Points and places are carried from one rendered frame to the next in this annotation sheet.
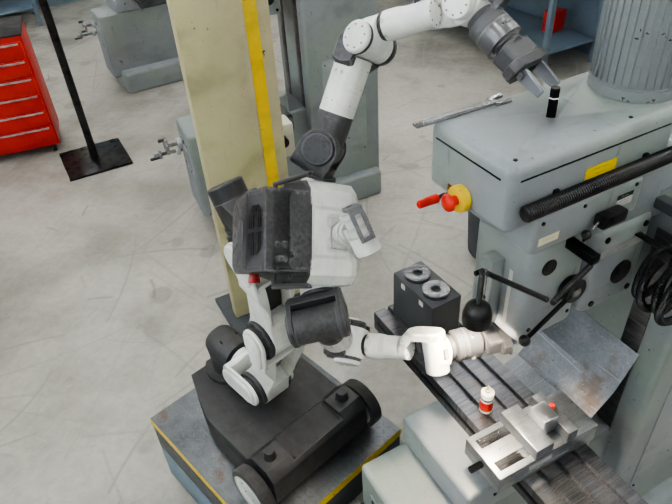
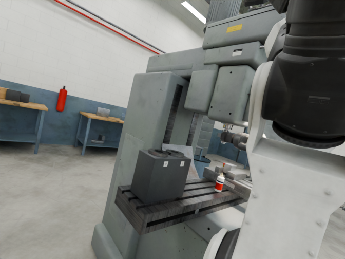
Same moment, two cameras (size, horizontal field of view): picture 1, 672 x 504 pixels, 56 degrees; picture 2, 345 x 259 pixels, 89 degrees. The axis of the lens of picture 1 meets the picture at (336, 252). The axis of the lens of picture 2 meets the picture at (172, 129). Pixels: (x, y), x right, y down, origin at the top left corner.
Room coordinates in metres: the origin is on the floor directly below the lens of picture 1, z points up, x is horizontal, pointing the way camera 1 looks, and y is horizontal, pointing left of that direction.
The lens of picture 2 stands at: (1.79, 0.46, 1.27)
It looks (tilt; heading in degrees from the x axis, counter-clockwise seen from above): 4 degrees down; 255
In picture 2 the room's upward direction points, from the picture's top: 14 degrees clockwise
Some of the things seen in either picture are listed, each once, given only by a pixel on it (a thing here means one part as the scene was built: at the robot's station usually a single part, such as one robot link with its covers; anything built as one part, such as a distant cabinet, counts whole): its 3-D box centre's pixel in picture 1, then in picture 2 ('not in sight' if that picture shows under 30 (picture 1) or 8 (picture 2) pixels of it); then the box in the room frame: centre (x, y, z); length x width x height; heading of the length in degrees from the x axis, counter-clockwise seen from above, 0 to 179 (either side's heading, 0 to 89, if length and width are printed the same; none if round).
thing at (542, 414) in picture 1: (542, 418); (229, 168); (1.06, -0.55, 1.03); 0.06 x 0.05 x 0.06; 25
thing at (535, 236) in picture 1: (550, 191); (237, 61); (1.22, -0.51, 1.68); 0.34 x 0.24 x 0.10; 117
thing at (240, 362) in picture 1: (258, 372); not in sight; (1.61, 0.33, 0.68); 0.21 x 0.20 x 0.13; 41
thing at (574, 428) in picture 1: (531, 434); (231, 178); (1.05, -0.52, 0.97); 0.35 x 0.15 x 0.11; 115
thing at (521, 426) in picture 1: (526, 431); (236, 174); (1.04, -0.50, 1.01); 0.15 x 0.06 x 0.04; 25
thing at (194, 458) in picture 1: (278, 452); not in sight; (1.58, 0.30, 0.20); 0.78 x 0.68 x 0.40; 41
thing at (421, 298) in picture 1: (425, 302); (162, 172); (1.58, -0.30, 1.02); 0.22 x 0.12 x 0.20; 28
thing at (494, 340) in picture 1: (482, 339); (236, 140); (1.19, -0.39, 1.23); 0.13 x 0.12 x 0.10; 13
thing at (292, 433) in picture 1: (266, 392); not in sight; (1.58, 0.31, 0.59); 0.64 x 0.52 x 0.33; 41
